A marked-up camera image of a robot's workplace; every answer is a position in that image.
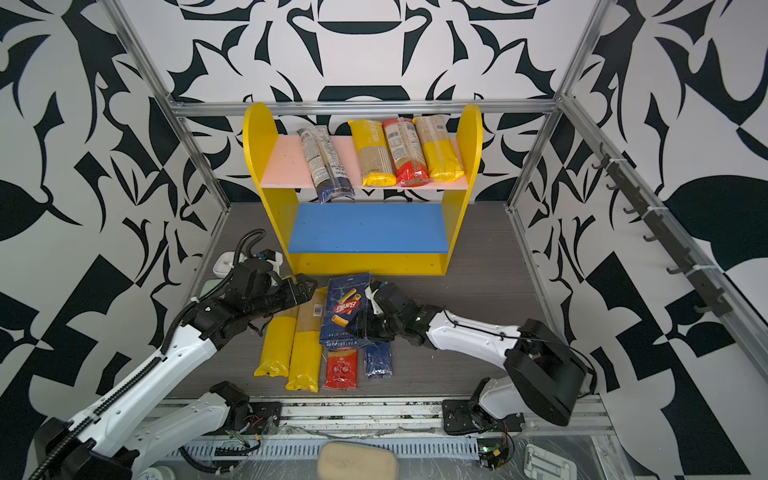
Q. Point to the yellow noodle bag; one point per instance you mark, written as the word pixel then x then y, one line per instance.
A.
pixel 372 153

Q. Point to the blue Barilla spaghetti bag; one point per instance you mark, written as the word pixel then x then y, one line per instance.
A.
pixel 346 366

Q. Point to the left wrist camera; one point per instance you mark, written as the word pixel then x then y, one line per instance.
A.
pixel 275 259

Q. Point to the clear navy spaghetti bag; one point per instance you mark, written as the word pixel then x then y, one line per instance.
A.
pixel 327 171

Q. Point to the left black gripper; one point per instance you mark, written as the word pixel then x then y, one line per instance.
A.
pixel 292 297

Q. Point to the yellow pasta bag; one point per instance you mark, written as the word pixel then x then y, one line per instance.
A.
pixel 307 352
pixel 278 343

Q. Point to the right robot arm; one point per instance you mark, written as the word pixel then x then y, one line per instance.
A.
pixel 543 374

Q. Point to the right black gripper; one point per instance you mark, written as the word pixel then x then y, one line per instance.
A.
pixel 368 323

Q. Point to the blue Barilla pasta box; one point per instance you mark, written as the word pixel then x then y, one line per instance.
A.
pixel 345 305

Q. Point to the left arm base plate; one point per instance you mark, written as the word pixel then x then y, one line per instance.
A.
pixel 256 418

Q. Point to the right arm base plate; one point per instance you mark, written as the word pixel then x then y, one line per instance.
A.
pixel 462 417

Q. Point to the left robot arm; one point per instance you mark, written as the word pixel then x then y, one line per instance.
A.
pixel 110 439

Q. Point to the beige sponge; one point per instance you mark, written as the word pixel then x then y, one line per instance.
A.
pixel 350 461

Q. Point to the yellow pasta bag far left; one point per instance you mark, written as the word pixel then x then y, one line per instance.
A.
pixel 278 343

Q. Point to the red end spaghetti bag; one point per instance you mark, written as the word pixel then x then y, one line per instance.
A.
pixel 406 152

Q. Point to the yellow shelf unit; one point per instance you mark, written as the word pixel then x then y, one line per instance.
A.
pixel 346 237

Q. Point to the yellow end spaghetti bag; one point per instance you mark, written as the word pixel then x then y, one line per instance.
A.
pixel 443 164

